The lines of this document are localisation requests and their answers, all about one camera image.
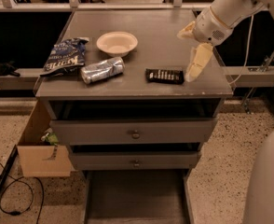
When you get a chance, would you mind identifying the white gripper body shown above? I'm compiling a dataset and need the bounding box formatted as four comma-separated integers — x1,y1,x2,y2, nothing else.
192,7,233,47

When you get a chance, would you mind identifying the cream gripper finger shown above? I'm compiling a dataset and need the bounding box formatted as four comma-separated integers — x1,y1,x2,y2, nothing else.
185,43,213,82
177,21,195,39

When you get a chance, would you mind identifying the black rxbar chocolate wrapper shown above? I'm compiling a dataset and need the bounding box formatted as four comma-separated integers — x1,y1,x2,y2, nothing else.
145,69,185,85

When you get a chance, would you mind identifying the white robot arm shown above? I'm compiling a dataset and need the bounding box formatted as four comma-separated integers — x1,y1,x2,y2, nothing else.
177,0,274,224

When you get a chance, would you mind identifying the grey top drawer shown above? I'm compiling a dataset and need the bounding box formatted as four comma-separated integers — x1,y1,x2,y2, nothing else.
50,119,216,146

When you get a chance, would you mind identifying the grey wooden drawer cabinet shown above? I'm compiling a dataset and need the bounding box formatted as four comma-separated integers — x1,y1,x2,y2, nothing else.
34,8,234,224

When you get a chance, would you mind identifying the grey middle drawer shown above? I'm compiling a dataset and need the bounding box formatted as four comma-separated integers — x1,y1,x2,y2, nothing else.
69,152,201,171

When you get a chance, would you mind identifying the grey open bottom drawer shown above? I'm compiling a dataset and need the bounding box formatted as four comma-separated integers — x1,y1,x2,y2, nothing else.
80,170,195,224

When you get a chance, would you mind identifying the white paper bowl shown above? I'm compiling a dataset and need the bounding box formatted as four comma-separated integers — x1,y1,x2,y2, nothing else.
96,32,138,57

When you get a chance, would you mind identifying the crushed silver drink can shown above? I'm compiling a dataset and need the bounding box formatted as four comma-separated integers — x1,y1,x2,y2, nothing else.
80,57,125,84

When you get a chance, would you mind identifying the blue kettle chips bag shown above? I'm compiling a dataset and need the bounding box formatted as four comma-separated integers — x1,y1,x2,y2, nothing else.
40,37,89,77

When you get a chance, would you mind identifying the green item in box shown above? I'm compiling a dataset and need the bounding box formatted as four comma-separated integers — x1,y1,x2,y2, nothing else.
41,128,59,146

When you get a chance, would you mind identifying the black object on shelf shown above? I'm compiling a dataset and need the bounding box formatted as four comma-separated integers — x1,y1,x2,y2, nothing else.
0,61,21,77

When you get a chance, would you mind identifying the brown cardboard box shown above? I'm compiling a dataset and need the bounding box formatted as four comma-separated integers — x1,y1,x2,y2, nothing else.
17,102,73,177

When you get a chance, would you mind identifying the white hanging cable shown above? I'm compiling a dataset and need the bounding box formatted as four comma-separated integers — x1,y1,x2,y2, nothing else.
227,14,255,86

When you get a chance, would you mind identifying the metal clamp bracket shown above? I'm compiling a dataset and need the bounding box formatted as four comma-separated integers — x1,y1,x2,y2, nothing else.
248,56,274,72

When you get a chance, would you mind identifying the black floor cable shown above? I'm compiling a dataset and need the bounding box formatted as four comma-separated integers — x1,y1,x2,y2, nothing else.
0,145,46,224

